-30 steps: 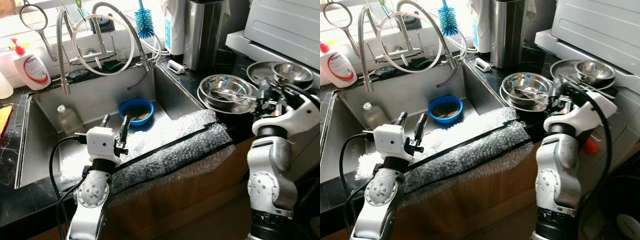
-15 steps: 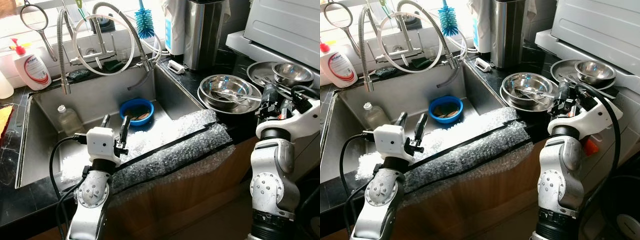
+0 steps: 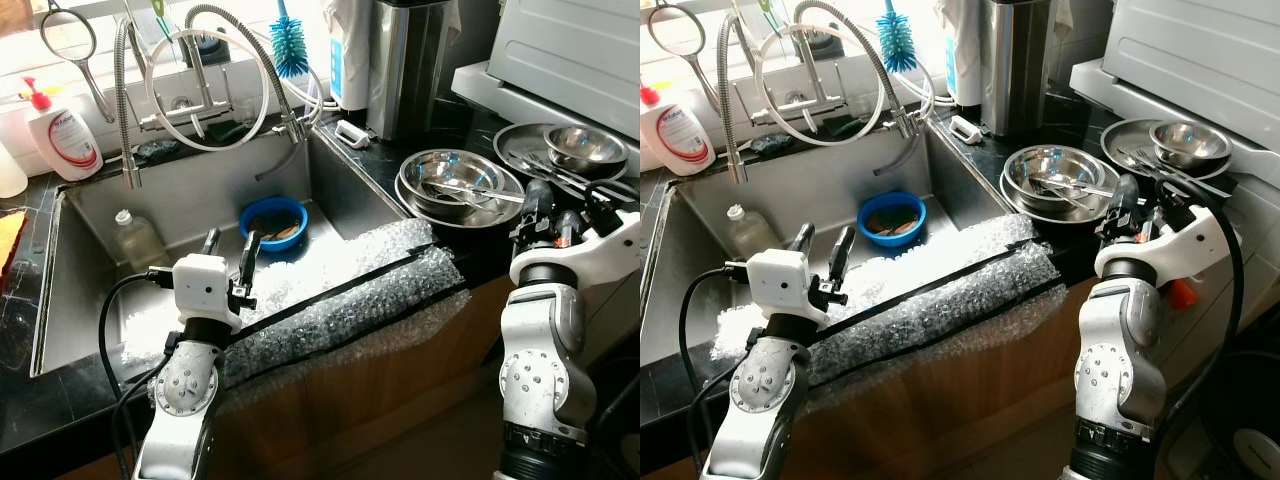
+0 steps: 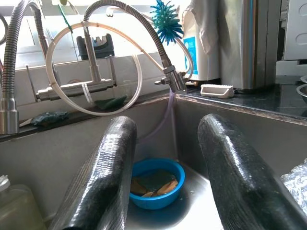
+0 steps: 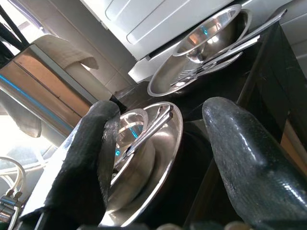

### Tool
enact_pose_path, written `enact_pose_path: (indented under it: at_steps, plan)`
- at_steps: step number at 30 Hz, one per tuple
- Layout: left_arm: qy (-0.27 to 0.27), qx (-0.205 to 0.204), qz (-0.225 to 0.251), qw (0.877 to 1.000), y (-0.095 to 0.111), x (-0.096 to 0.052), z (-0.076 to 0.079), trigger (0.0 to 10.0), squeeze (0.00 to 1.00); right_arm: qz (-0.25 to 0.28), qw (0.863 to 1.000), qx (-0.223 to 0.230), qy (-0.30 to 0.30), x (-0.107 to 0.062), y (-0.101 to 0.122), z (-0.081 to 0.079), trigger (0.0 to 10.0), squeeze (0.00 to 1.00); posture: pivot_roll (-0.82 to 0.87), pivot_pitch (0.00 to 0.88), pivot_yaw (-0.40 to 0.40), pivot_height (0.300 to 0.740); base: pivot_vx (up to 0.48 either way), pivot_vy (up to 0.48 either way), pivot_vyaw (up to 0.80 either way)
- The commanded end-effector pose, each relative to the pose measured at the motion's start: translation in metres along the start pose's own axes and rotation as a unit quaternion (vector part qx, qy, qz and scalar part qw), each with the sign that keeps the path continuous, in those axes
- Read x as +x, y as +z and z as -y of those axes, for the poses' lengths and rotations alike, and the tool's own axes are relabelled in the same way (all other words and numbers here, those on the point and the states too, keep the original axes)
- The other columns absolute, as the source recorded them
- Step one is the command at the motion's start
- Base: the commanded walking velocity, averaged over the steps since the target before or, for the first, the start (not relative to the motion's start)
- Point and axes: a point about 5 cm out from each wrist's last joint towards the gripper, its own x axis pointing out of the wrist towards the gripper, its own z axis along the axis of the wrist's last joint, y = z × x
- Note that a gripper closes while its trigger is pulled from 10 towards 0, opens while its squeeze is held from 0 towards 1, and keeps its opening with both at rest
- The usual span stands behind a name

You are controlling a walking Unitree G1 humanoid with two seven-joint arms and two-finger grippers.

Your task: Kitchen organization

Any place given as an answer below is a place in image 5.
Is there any small steel bowl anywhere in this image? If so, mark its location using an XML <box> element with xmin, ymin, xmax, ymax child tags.
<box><xmin>172</xmin><ymin>3</ymin><xmax>253</xmax><ymax>64</ymax></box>

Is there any large steel bowl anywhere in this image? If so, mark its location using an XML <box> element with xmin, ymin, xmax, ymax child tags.
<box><xmin>100</xmin><ymin>102</ymin><xmax>184</xmax><ymax>227</ymax></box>

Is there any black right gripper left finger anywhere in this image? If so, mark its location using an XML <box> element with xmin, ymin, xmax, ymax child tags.
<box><xmin>19</xmin><ymin>100</ymin><xmax>120</xmax><ymax>228</ymax></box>

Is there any medium steel bowl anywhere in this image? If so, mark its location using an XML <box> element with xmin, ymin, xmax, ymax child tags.
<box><xmin>109</xmin><ymin>109</ymin><xmax>156</xmax><ymax>207</ymax></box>

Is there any tall steel canister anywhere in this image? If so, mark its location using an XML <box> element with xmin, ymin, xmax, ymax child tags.
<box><xmin>0</xmin><ymin>45</ymin><xmax>113</xmax><ymax>135</ymax></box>

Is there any wooden sink cabinet front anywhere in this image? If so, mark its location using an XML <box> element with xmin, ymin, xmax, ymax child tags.
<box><xmin>279</xmin><ymin>115</ymin><xmax>307</xmax><ymax>173</ymax></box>

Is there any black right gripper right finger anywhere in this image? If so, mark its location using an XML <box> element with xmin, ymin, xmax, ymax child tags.
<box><xmin>202</xmin><ymin>96</ymin><xmax>307</xmax><ymax>228</ymax></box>

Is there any steel spoon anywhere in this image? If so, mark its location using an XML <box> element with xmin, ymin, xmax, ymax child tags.
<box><xmin>130</xmin><ymin>111</ymin><xmax>175</xmax><ymax>158</ymax></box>
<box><xmin>127</xmin><ymin>105</ymin><xmax>172</xmax><ymax>154</ymax></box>

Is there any white countertop appliance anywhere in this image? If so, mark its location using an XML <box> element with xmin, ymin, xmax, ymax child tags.
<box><xmin>80</xmin><ymin>0</ymin><xmax>307</xmax><ymax>83</ymax></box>

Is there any steel plate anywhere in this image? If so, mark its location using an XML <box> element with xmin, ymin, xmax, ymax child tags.
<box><xmin>147</xmin><ymin>51</ymin><xmax>244</xmax><ymax>97</ymax></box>

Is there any steel fork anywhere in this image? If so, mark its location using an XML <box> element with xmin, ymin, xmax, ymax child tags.
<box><xmin>199</xmin><ymin>9</ymin><xmax>288</xmax><ymax>65</ymax></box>
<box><xmin>170</xmin><ymin>51</ymin><xmax>244</xmax><ymax>87</ymax></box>
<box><xmin>177</xmin><ymin>35</ymin><xmax>261</xmax><ymax>80</ymax></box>

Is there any white unit blue label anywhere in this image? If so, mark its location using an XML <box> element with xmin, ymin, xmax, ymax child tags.
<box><xmin>28</xmin><ymin>34</ymin><xmax>113</xmax><ymax>103</ymax></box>

